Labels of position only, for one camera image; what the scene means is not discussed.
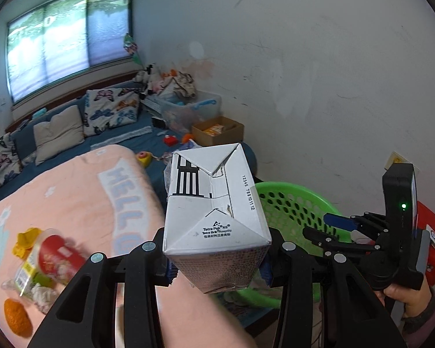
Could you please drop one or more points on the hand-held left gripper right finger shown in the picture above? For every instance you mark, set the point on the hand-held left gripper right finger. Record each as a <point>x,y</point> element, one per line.
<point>293,261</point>

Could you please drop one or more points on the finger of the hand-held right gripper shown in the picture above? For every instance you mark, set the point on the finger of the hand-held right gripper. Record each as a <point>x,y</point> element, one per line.
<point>337,221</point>
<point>319,237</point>

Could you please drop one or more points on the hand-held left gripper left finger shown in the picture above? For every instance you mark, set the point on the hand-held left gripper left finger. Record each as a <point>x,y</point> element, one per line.
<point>145,261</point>

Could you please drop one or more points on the green plastic basket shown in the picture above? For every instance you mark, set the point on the green plastic basket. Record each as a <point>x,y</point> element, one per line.
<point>286,206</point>

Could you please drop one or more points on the white milk carton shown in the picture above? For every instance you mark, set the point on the white milk carton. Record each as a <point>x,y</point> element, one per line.
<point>210,203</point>

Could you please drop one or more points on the red label instant noodle cup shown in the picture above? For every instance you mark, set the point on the red label instant noodle cup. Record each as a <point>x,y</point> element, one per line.
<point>54,257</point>

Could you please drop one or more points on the clear plastic container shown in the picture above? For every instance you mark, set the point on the clear plastic container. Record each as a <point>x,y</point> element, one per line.
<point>24,274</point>

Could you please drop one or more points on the orange toy fruit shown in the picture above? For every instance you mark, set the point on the orange toy fruit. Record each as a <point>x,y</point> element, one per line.
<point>17,317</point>

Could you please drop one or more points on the person's right forearm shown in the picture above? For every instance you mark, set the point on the person's right forearm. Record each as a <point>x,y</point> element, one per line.
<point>424,328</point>

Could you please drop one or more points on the person's right hand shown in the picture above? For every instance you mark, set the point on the person's right hand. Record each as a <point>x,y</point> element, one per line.
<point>413,297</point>

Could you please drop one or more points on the pink blanket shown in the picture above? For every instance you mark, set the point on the pink blanket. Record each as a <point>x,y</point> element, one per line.
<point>76,195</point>

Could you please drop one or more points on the yellow round toy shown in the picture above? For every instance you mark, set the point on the yellow round toy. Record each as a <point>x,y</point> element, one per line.
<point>144,159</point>

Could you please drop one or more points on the crumpled white tissue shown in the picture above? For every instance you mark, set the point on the crumpled white tissue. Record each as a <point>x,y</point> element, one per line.
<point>41,295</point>

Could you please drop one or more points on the yellow plastic wrapper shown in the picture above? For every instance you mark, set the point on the yellow plastic wrapper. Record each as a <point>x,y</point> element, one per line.
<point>23,244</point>

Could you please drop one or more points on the small red toy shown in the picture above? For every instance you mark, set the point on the small red toy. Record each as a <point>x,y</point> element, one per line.
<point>170,140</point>

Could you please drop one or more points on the light blue fringed cloth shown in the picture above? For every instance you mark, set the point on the light blue fringed cloth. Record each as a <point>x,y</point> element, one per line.
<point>123,136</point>

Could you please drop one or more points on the small orange toy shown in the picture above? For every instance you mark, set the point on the small orange toy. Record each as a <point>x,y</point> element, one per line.
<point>187,138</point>

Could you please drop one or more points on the cardboard box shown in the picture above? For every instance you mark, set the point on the cardboard box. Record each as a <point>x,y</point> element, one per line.
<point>232,136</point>

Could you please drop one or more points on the small black box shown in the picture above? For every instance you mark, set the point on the small black box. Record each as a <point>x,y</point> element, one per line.
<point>158,122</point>

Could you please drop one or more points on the large butterfly print pillow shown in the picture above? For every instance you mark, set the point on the large butterfly print pillow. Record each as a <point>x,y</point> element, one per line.
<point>108,112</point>

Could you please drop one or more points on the clear plastic storage bin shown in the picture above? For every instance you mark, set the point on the clear plastic storage bin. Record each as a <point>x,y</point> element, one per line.
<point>188,114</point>

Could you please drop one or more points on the beige pillow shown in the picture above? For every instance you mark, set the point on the beige pillow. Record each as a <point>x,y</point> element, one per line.
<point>58,134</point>

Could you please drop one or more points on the small butterfly print pillow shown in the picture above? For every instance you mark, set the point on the small butterfly print pillow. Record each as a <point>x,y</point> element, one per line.
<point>2,163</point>

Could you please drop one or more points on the blue sofa bed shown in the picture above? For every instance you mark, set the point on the blue sofa bed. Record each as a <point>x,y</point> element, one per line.
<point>54,110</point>

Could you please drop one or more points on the printed cloth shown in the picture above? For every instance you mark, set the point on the printed cloth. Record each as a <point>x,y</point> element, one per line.
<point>185,85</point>

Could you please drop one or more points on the teal cloth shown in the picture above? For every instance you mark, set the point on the teal cloth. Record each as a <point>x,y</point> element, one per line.
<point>39,112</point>

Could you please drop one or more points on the black and white cow plush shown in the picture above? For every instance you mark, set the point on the black and white cow plush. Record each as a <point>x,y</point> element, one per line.
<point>153,76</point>

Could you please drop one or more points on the colourful pinwheel toy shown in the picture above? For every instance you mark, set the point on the colourful pinwheel toy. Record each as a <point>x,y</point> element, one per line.
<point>132,49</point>

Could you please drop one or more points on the window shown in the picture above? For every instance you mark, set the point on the window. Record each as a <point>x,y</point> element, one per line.
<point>65,43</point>

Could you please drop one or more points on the wall socket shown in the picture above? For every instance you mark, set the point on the wall socket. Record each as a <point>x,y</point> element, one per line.
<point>395,159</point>

